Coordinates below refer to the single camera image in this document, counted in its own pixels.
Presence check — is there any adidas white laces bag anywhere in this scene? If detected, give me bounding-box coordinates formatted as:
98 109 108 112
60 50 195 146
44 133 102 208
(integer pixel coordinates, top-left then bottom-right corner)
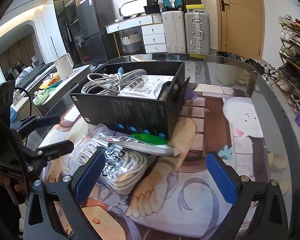
68 124 156 194

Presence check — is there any white charging cable bundle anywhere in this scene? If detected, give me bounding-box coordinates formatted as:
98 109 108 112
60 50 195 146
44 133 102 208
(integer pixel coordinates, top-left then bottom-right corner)
80 68 148 96

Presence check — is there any white plush toy blue horn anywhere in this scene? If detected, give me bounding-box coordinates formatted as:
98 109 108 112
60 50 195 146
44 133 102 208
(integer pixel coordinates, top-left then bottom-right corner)
117 67 125 75

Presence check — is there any white printed plastic pouch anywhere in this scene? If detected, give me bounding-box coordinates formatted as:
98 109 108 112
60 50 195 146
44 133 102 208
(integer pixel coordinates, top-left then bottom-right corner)
118 75 174 99

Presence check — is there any person's left hand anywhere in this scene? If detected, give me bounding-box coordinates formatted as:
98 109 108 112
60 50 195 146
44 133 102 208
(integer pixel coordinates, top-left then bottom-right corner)
0 172 26 192

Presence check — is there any grey side cabinet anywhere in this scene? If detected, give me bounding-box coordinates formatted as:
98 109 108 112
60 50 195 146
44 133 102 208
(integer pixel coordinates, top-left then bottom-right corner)
13 65 91 119

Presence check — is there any anime print desk mat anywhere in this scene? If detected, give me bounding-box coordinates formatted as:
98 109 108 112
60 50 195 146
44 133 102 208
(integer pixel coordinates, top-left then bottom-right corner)
38 83 271 240

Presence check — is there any white electric kettle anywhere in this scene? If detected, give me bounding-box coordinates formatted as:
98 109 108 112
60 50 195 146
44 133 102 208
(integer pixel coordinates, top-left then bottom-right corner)
54 53 74 80

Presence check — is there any green white flat packet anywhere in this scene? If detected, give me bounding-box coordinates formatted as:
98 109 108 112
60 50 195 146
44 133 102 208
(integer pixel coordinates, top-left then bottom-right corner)
104 133 180 156

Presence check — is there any black refrigerator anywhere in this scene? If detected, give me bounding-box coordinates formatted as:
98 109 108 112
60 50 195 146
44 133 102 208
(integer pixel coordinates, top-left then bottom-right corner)
76 0 119 66

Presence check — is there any white trash bin black liner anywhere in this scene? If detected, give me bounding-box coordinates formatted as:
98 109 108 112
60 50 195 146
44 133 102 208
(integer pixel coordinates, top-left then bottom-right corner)
215 51 242 86

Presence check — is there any wooden shoe rack with shoes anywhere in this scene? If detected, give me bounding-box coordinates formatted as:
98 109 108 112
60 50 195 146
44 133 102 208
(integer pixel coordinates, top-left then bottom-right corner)
262 15 300 114

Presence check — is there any woven laundry basket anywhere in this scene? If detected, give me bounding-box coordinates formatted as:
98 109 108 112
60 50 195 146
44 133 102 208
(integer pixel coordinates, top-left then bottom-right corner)
121 32 142 54

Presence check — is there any silver aluminium suitcase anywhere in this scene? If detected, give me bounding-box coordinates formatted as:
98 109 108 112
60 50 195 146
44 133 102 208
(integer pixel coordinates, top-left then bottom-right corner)
184 11 210 55

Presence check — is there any oval vanity mirror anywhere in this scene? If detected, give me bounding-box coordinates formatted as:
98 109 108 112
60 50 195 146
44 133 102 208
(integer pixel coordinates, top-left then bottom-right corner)
119 0 147 18

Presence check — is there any white vanity desk with drawers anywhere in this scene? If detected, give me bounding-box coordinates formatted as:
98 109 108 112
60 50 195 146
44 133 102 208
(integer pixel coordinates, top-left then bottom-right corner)
105 13 168 54

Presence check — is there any wooden door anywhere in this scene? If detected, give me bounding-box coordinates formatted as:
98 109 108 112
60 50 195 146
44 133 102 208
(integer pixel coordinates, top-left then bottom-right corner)
216 0 264 59

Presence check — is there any white hard suitcase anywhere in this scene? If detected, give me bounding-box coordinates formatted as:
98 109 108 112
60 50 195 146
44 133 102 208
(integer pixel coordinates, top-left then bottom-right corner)
162 11 187 53

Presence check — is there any black handbag on desk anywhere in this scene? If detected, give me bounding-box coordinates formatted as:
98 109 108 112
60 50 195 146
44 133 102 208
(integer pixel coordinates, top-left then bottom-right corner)
144 0 160 15

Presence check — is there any black camera cable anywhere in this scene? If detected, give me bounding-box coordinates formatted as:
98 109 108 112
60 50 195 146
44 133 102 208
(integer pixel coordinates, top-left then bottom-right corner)
13 87 33 198

